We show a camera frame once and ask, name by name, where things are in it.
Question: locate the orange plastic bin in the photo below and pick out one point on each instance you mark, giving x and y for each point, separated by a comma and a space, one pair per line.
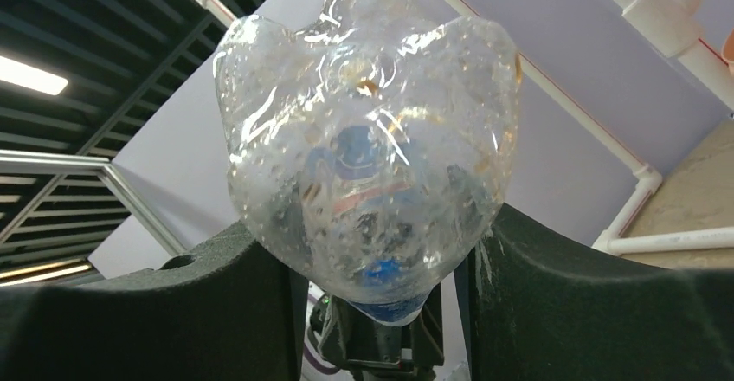
727, 52

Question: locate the white PVC pipe frame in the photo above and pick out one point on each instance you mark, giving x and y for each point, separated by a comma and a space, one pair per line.
645, 79

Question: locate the metal railing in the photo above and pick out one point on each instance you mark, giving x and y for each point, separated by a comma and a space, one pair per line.
79, 199

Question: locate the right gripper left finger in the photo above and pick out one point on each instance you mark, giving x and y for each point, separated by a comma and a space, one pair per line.
223, 311

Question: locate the ceiling light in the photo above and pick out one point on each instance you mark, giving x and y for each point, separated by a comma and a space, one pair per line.
23, 75

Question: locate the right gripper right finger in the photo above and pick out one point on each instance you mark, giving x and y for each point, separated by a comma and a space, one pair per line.
536, 305

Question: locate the large Pepsi bottle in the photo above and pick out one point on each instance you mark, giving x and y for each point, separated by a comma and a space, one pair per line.
371, 150

